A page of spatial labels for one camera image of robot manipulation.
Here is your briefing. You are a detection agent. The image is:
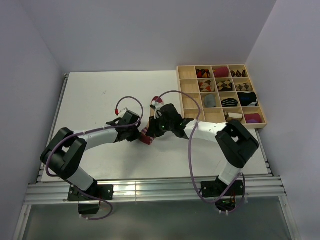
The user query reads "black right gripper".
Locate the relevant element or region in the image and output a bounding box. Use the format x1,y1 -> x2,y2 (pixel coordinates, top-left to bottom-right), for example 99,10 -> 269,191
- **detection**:
145,114 -> 174,138

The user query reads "tan sock with purple stripes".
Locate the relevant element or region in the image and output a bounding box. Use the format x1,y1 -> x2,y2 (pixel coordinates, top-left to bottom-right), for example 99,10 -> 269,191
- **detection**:
139,95 -> 166,146

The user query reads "tan orange argyle sock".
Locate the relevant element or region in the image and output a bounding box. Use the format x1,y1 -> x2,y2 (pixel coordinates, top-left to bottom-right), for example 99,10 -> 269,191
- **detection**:
198,79 -> 216,93

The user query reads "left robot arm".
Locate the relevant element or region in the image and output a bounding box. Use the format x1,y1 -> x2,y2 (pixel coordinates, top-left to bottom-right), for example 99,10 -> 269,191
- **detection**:
40,110 -> 140,200

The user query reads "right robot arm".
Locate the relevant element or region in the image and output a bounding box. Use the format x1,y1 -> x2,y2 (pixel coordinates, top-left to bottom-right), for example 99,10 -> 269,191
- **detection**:
145,101 -> 259,195

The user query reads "red orange argyle rolled sock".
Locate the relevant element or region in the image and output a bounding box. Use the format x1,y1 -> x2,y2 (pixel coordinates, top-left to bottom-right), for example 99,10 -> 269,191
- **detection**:
195,68 -> 211,78

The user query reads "beige rolled sock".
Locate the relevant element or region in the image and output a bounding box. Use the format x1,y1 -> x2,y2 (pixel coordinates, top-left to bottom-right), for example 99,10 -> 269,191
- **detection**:
224,111 -> 243,122

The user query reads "wooden compartment tray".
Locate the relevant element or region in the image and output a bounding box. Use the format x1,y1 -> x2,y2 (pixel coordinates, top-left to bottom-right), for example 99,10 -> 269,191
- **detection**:
176,64 -> 267,129

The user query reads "black white striped rolled sock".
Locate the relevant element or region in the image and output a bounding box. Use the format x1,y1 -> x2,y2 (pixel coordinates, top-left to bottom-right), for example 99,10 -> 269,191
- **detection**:
221,97 -> 239,108

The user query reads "brown tan argyle rolled sock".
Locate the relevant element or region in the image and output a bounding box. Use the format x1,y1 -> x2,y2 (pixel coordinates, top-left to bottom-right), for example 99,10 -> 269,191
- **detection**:
216,80 -> 233,92

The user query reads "crimson rolled sock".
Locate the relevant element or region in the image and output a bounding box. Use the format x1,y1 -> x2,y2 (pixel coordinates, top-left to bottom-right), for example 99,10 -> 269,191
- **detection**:
213,66 -> 229,78

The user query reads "grey brown argyle rolled sock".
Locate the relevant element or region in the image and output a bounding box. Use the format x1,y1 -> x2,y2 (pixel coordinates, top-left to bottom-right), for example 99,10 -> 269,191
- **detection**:
235,83 -> 253,92

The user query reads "brown white argyle rolled sock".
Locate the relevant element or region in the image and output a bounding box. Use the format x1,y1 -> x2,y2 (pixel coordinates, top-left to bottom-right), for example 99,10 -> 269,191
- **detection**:
230,69 -> 247,78

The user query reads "black blue rolled sock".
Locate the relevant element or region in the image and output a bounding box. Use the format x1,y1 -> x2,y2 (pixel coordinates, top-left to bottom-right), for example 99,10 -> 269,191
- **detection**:
237,92 -> 258,107

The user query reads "magenta purple rolled sock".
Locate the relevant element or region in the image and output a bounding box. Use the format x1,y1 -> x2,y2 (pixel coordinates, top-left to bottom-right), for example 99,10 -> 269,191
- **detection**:
244,113 -> 263,124

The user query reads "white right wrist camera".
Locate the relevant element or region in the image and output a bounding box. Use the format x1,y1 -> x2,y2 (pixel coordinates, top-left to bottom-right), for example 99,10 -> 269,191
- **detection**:
150,100 -> 164,119

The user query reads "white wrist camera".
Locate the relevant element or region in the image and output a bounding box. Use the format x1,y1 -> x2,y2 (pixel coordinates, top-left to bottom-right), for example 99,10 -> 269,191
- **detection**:
115,107 -> 128,118
150,100 -> 164,119

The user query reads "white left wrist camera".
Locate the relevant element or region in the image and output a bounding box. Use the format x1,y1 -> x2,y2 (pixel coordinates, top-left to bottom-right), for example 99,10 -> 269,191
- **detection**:
115,107 -> 128,118

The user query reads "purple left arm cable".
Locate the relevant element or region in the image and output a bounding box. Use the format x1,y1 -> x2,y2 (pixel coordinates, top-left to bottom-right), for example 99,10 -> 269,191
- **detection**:
44,96 -> 144,221

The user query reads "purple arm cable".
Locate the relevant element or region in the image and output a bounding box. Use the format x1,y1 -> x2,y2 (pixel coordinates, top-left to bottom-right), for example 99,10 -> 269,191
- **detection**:
156,90 -> 248,215
44,96 -> 144,221

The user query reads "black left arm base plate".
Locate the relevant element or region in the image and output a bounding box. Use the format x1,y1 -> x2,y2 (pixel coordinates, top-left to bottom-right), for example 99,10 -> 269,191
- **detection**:
68,184 -> 115,216

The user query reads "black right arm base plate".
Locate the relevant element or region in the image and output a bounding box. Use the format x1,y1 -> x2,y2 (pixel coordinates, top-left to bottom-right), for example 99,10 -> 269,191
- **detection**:
199,179 -> 245,213

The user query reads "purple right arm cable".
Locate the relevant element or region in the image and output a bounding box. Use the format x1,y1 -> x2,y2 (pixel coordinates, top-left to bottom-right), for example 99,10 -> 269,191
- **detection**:
156,90 -> 248,215

